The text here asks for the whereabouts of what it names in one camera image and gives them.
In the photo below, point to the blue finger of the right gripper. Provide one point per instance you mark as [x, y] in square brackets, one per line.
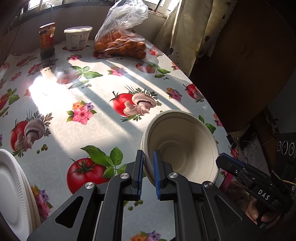
[231, 159]
[232, 166]

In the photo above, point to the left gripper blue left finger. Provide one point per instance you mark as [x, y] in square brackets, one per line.
[139, 168]

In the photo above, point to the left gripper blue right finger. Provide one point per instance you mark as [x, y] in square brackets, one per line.
[157, 162]

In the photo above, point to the paper bowl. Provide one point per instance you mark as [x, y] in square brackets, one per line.
[184, 142]

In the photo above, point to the white foam plate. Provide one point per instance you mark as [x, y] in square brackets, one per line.
[36, 221]
[14, 201]

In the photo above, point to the person's right hand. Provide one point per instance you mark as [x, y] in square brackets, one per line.
[253, 213]

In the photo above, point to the fruit pattern tablecloth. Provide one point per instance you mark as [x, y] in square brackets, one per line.
[78, 116]

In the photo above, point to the plastic bag of oranges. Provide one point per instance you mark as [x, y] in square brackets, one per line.
[115, 38]

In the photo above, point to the floral cream curtain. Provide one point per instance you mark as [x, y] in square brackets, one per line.
[191, 30]

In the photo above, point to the white plastic tub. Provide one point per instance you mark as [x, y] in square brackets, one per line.
[77, 37]

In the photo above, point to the barred window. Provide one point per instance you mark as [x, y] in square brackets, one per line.
[36, 7]

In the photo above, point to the red label sauce jar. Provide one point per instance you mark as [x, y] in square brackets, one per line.
[46, 35]

